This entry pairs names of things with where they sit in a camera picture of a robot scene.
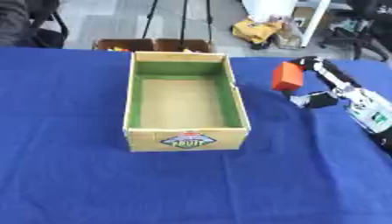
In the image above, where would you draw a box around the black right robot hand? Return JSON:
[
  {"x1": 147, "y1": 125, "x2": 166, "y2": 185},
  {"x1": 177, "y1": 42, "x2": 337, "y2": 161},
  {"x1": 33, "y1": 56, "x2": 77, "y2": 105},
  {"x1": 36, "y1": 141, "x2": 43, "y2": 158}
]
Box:
[{"x1": 280, "y1": 55, "x2": 363, "y2": 109}]

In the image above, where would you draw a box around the orange block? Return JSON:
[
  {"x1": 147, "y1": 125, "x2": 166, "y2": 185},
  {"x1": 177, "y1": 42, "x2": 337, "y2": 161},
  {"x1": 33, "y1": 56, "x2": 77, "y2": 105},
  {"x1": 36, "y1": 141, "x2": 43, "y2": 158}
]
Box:
[{"x1": 269, "y1": 61, "x2": 306, "y2": 92}]

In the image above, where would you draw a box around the tan cardboard box green inside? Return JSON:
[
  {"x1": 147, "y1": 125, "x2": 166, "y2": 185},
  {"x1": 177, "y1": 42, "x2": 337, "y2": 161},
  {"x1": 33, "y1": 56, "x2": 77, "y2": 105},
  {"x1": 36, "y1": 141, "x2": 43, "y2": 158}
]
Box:
[{"x1": 121, "y1": 51, "x2": 253, "y2": 153}]

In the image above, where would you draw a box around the white table leg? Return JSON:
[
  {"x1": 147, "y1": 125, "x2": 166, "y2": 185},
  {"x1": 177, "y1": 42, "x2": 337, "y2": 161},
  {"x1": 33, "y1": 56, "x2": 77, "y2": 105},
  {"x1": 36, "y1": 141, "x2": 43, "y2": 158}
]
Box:
[{"x1": 298, "y1": 0, "x2": 333, "y2": 48}]

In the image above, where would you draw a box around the black office chair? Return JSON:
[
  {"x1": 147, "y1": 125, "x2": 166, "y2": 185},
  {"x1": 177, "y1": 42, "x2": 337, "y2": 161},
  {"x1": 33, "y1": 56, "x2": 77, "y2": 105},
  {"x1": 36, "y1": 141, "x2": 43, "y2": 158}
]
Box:
[{"x1": 317, "y1": 0, "x2": 392, "y2": 62}]

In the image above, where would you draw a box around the yellow bag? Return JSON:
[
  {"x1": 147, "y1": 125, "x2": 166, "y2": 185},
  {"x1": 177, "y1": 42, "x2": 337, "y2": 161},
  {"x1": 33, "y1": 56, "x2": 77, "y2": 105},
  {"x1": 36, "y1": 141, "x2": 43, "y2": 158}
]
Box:
[{"x1": 231, "y1": 17, "x2": 285, "y2": 45}]

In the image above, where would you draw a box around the black tripod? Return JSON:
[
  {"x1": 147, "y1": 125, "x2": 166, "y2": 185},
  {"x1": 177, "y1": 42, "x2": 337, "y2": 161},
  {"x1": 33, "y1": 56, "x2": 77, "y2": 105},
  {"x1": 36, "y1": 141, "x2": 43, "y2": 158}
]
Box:
[{"x1": 141, "y1": 0, "x2": 214, "y2": 47}]

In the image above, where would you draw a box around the person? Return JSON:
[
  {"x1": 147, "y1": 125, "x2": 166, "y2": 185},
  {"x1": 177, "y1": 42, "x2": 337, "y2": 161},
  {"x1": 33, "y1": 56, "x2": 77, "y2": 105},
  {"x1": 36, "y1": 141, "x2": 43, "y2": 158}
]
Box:
[{"x1": 0, "y1": 0, "x2": 61, "y2": 47}]

